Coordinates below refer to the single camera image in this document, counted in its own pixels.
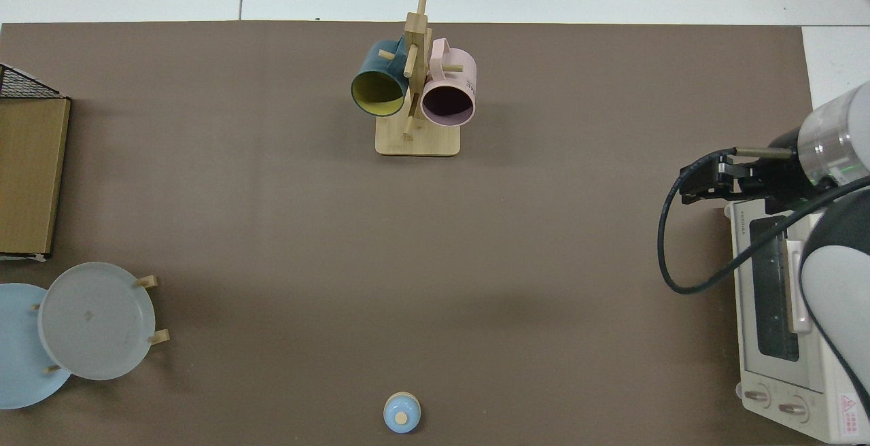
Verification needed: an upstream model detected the small blue round holder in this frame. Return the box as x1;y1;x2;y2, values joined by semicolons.
383;392;422;434

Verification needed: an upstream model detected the pale toaster oven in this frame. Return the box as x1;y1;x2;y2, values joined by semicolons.
725;201;870;444

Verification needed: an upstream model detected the pink mug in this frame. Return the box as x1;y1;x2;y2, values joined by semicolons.
420;38;477;127

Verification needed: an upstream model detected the wooden cup stand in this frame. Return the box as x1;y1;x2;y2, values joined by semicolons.
375;0;463;157

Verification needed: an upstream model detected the dark teal mug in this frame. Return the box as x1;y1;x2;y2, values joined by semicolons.
351;38;411;118

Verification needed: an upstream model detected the brown table cloth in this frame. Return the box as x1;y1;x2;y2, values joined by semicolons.
0;21;821;446

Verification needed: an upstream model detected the wooden plate rack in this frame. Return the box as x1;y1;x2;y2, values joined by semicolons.
31;275;171;374

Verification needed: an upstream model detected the grey plate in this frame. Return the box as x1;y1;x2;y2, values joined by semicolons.
37;262;156;381

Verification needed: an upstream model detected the light blue plate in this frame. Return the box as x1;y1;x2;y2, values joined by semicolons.
0;283;72;410

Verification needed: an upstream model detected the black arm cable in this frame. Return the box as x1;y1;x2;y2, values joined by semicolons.
657;149;870;295

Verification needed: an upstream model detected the wire basket with wooden floor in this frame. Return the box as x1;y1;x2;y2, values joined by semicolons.
0;64;71;262

